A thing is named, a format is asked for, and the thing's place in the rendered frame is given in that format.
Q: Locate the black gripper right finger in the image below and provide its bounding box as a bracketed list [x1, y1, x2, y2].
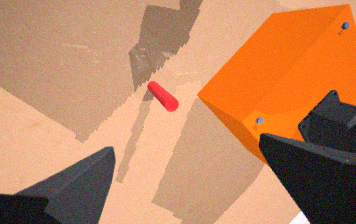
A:
[259, 133, 356, 224]

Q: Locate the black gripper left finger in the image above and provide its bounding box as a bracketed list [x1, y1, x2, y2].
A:
[0, 146, 116, 224]

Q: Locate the red peg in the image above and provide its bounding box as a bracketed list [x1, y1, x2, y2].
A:
[147, 81, 179, 112]

